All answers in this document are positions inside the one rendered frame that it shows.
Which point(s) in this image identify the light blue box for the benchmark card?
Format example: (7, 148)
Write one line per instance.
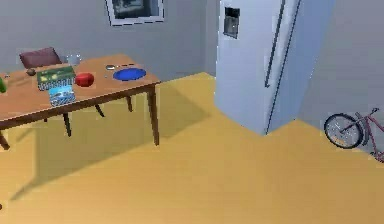
(62, 96)

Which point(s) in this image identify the grey spoon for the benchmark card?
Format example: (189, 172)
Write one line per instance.
(110, 67)

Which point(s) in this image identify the brown wooden table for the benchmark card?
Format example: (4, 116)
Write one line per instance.
(100, 91)

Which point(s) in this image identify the green bottle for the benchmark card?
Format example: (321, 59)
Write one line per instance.
(2, 85)

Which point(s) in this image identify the blue round plate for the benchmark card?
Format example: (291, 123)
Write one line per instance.
(129, 74)

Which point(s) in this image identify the red round bowl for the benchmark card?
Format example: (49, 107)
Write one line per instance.
(84, 79)

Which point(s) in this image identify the light grey fridge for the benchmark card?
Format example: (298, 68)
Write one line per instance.
(246, 66)

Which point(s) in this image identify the maroon cushioned chair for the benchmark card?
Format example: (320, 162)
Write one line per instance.
(40, 57)

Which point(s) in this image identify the green box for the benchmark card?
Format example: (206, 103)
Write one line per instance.
(55, 77)

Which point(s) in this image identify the red bicycle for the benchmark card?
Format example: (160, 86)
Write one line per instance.
(350, 130)

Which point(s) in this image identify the small brown round object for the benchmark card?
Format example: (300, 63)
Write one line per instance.
(31, 71)

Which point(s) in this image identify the clear glass cup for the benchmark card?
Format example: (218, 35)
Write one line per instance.
(73, 59)

